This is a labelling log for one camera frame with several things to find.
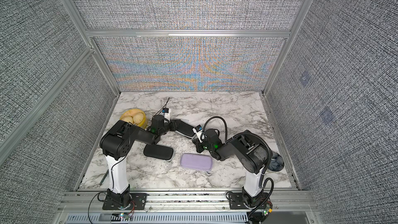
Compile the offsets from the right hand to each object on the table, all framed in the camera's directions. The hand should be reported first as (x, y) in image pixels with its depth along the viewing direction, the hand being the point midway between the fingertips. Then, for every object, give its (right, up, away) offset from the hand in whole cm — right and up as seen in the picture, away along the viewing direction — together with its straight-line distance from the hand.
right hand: (192, 137), depth 93 cm
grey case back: (-7, +6, +2) cm, 9 cm away
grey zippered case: (-19, -7, -4) cm, 21 cm away
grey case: (+3, -11, -10) cm, 15 cm away
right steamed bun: (-35, +11, +4) cm, 37 cm away
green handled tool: (-46, -18, -12) cm, 51 cm away
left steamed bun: (-40, +11, +4) cm, 42 cm away
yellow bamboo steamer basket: (-41, +15, +10) cm, 45 cm away
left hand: (-8, +9, +7) cm, 14 cm away
